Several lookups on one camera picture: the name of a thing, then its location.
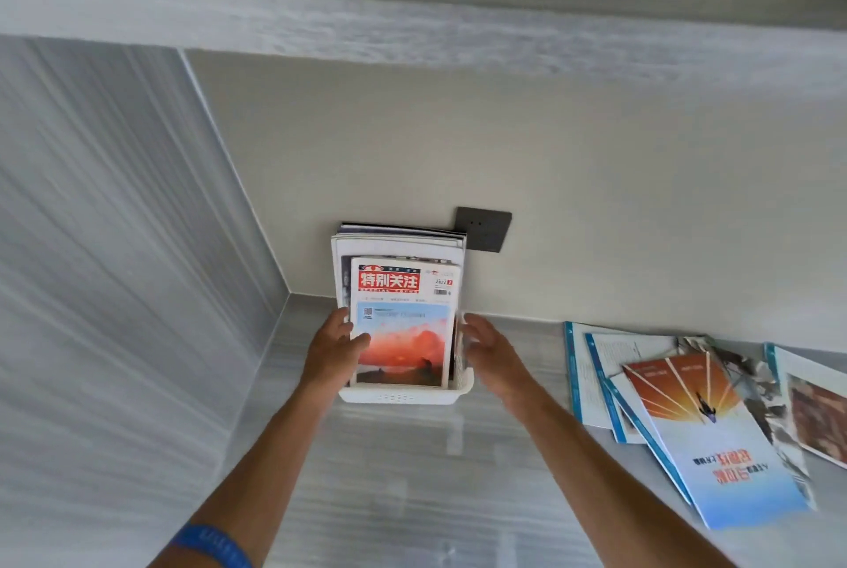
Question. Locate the person's right forearm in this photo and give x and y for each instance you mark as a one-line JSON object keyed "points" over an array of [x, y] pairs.
{"points": [[595, 488]]}

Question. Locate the blue wristband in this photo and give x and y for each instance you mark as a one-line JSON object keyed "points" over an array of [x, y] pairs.
{"points": [[212, 544]]}

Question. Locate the stack of magazines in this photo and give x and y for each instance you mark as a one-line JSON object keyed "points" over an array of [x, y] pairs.
{"points": [[397, 247]]}

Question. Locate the red title red sky magazine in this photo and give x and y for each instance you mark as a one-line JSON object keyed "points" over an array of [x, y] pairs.
{"points": [[404, 336]]}

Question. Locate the pile of assorted magazines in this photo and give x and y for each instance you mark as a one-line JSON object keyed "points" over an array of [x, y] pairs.
{"points": [[721, 448]]}

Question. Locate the person's right hand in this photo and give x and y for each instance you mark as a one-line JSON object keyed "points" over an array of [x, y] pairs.
{"points": [[499, 359]]}

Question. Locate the person's left hand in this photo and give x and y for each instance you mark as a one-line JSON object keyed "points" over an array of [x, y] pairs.
{"points": [[331, 359]]}

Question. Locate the white perforated plastic basket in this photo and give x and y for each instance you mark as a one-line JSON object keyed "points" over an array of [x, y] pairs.
{"points": [[397, 397]]}

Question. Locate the person's left forearm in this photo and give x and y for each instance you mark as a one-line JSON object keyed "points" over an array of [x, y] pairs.
{"points": [[265, 468]]}

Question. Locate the grey wooden shelf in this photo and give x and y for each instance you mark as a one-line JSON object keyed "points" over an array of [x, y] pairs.
{"points": [[198, 12]]}

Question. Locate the dark wall socket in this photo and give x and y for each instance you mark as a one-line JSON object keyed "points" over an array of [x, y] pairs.
{"points": [[483, 230]]}

